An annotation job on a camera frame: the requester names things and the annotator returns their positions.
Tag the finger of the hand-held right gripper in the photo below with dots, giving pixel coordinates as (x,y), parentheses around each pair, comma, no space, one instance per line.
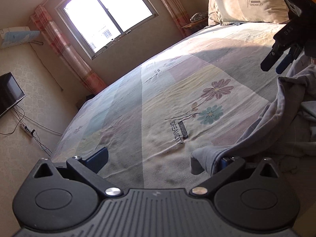
(270,59)
(286,61)

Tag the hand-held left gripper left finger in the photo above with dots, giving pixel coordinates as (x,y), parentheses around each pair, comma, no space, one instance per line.
(98,159)

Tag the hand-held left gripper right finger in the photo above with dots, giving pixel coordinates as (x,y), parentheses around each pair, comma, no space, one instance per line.
(227,174)

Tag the grey printed pants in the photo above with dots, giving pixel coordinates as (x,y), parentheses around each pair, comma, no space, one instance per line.
(271,128)

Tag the cream printed pillow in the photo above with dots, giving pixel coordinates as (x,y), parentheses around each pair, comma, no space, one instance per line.
(246,0)

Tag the plain pale pillow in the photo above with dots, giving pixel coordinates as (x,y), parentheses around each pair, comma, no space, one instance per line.
(213,12)

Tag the patchwork floral bed sheet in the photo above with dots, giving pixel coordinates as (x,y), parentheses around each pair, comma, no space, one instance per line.
(148,103)

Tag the white power strip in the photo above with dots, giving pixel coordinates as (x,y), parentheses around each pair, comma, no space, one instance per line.
(26,129)

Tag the wooden bedside shelf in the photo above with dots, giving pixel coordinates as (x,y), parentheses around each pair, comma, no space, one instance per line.
(195,25)

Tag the grey bundle on shelf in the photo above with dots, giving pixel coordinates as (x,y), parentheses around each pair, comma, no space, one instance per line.
(197,16)

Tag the black flat television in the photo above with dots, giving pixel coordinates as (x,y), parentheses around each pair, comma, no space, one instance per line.
(8,93)

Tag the sliding window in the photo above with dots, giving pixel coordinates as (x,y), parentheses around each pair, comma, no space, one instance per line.
(103,17)

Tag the white air conditioner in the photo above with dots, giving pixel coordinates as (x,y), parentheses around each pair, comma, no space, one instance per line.
(17,37)

